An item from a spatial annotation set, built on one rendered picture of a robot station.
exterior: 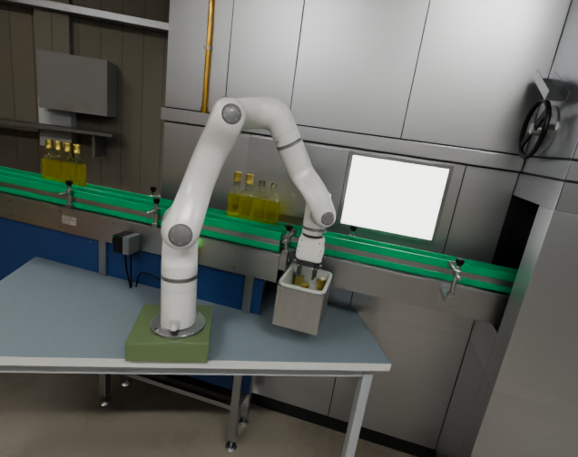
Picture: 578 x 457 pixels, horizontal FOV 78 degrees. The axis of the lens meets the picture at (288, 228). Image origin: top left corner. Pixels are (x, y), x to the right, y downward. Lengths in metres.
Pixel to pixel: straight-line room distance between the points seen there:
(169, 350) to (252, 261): 0.48
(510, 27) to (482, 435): 1.52
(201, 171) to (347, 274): 0.74
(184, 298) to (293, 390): 1.05
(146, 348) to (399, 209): 1.13
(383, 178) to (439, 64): 0.49
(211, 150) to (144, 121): 3.12
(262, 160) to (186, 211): 0.66
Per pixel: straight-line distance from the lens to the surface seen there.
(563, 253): 1.42
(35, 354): 1.44
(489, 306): 1.60
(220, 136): 1.11
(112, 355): 1.37
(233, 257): 1.53
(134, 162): 4.28
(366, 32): 1.70
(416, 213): 1.64
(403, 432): 2.18
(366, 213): 1.64
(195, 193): 1.14
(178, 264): 1.22
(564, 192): 1.38
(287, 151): 1.19
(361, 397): 1.59
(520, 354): 1.52
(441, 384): 2.00
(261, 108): 1.18
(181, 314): 1.29
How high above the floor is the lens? 1.53
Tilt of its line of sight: 15 degrees down
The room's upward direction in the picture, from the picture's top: 8 degrees clockwise
